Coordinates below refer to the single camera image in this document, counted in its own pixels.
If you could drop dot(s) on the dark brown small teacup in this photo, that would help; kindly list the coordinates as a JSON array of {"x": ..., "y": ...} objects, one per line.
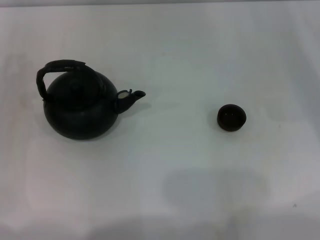
[{"x": 231, "y": 117}]

